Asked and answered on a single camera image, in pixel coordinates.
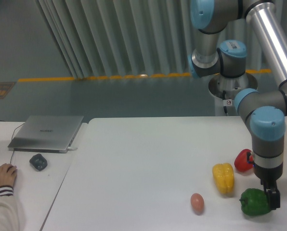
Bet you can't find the black mouse cable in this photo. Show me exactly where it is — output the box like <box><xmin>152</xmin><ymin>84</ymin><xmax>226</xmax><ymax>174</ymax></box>
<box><xmin>10</xmin><ymin>122</ymin><xmax>26</xmax><ymax>167</ymax></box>

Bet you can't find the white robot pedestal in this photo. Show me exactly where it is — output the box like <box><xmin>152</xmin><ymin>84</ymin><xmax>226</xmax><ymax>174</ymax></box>
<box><xmin>208</xmin><ymin>73</ymin><xmax>258</xmax><ymax>116</ymax></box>

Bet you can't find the small black gadget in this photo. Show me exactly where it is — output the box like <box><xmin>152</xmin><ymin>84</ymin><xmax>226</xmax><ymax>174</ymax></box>
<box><xmin>29</xmin><ymin>154</ymin><xmax>48</xmax><ymax>171</ymax></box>

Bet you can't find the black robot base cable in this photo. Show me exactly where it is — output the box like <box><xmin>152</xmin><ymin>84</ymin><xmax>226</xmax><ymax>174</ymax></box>
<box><xmin>222</xmin><ymin>90</ymin><xmax>229</xmax><ymax>116</ymax></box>

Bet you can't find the striped beige sleeve forearm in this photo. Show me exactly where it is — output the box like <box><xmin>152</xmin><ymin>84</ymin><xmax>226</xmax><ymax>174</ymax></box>
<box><xmin>0</xmin><ymin>185</ymin><xmax>20</xmax><ymax>231</ymax></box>

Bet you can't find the white laptop plug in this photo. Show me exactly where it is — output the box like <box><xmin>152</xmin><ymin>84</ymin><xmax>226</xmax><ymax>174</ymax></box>
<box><xmin>68</xmin><ymin>147</ymin><xmax>78</xmax><ymax>151</ymax></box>

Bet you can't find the brown egg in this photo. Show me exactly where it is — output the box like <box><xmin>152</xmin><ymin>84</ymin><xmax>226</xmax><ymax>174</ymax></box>
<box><xmin>190</xmin><ymin>193</ymin><xmax>204</xmax><ymax>213</ymax></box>

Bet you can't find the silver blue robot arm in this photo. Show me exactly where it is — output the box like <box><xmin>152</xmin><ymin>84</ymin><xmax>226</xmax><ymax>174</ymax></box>
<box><xmin>188</xmin><ymin>0</ymin><xmax>287</xmax><ymax>210</ymax></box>

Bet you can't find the silver closed laptop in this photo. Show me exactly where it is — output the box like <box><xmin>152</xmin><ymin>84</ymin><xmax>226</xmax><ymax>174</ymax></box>
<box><xmin>8</xmin><ymin>115</ymin><xmax>83</xmax><ymax>153</ymax></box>

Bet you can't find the red bell pepper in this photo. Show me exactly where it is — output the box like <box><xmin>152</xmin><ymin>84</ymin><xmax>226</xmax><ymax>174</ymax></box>
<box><xmin>234</xmin><ymin>149</ymin><xmax>253</xmax><ymax>172</ymax></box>

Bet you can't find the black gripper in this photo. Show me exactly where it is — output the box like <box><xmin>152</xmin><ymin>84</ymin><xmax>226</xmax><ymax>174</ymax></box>
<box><xmin>247</xmin><ymin>152</ymin><xmax>284</xmax><ymax>210</ymax></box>

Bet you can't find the person's right hand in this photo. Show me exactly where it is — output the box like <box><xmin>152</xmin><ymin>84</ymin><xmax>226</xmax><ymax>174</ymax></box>
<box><xmin>0</xmin><ymin>163</ymin><xmax>17</xmax><ymax>187</ymax></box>

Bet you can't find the yellow bell pepper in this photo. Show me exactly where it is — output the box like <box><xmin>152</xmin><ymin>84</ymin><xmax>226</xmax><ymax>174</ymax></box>
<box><xmin>212</xmin><ymin>163</ymin><xmax>235</xmax><ymax>194</ymax></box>

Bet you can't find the green bell pepper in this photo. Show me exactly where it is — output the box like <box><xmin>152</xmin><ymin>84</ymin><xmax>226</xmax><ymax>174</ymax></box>
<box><xmin>239</xmin><ymin>188</ymin><xmax>271</xmax><ymax>216</ymax></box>

